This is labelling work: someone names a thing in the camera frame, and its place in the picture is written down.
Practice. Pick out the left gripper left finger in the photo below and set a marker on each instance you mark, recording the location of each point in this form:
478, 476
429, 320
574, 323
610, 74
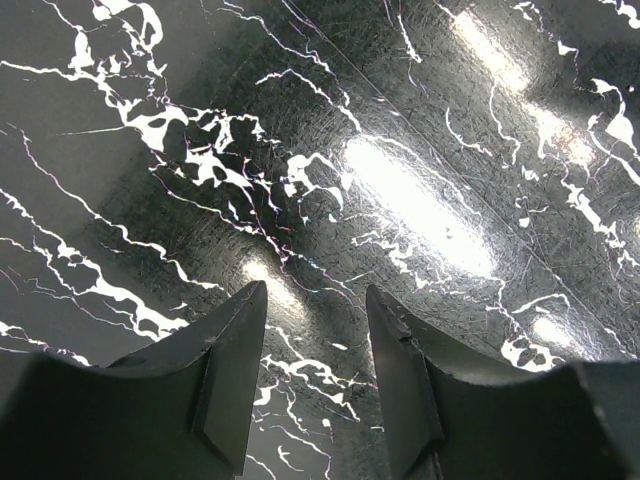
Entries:
177, 409

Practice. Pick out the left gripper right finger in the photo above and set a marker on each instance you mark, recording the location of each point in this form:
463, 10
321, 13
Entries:
451, 412

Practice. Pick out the black marble pattern mat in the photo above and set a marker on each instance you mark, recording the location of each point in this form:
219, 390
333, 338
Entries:
479, 160

